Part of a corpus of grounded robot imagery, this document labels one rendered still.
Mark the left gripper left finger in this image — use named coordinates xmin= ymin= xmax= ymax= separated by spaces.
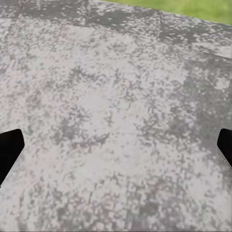
xmin=0 ymin=129 xmax=25 ymax=185

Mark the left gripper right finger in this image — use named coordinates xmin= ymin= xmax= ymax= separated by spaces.
xmin=217 ymin=128 xmax=232 ymax=166

